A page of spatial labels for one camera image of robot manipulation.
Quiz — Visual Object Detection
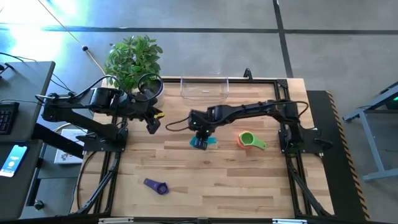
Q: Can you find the white printed booklet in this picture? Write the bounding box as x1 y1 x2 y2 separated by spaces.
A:
54 129 86 165

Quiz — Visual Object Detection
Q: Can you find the grey-blue metal table frame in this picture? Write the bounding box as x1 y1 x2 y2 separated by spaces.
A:
341 81 398 183

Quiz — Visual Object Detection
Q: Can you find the black keyboard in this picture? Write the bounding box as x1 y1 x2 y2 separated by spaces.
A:
0 101 20 136

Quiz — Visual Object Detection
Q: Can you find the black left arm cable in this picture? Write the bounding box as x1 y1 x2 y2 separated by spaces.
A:
70 73 165 103

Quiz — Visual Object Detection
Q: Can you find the black mat with hazard stripes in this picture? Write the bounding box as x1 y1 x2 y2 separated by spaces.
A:
306 90 371 223

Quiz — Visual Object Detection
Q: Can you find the black aluminium table frame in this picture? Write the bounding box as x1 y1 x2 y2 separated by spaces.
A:
73 76 335 218

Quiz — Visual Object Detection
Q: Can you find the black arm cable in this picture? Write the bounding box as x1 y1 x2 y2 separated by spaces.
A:
165 100 310 132
70 73 165 103

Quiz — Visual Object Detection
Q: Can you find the clear plastic basket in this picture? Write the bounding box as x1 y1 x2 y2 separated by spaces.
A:
180 76 230 101

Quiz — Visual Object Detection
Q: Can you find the green measuring cup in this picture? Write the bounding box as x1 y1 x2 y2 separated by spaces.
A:
238 131 267 151

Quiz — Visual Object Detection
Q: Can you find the yellow cord with black knob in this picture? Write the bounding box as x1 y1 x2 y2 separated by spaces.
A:
37 0 106 75

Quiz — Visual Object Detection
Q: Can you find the silver metal bracket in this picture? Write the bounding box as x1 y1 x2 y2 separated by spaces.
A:
98 217 134 224
272 218 308 224

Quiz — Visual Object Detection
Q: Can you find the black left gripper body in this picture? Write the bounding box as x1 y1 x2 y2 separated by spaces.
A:
123 90 158 123

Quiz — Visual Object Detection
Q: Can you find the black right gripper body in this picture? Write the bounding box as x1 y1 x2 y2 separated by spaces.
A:
188 107 216 133

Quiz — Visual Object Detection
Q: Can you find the small black desk device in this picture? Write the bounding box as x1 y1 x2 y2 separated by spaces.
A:
0 62 15 78

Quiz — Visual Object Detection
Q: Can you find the orange measuring cup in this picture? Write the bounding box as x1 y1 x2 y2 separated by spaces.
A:
237 133 249 149

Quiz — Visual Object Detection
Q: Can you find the black device with green light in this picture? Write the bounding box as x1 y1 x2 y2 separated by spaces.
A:
385 95 398 110

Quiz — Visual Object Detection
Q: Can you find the dark grey desk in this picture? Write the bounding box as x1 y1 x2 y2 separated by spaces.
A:
0 61 56 143
0 139 44 220

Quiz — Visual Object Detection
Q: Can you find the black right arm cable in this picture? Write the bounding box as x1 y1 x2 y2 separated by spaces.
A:
165 100 310 132

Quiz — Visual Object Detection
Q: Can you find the smartphone with blue screen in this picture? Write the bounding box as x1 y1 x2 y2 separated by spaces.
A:
0 144 29 178

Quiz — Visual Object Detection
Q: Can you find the purple measuring cup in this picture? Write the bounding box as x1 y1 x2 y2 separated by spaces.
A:
143 177 170 196

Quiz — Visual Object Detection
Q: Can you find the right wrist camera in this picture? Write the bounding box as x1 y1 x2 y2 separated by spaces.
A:
188 109 201 123

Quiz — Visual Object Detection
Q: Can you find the white plant pot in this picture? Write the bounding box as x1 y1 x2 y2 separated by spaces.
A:
144 77 165 109

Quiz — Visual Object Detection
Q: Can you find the green leafy plant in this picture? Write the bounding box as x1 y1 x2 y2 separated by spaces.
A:
103 34 164 91

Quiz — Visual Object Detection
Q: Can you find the teal measuring cup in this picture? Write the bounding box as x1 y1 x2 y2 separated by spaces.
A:
189 135 218 151

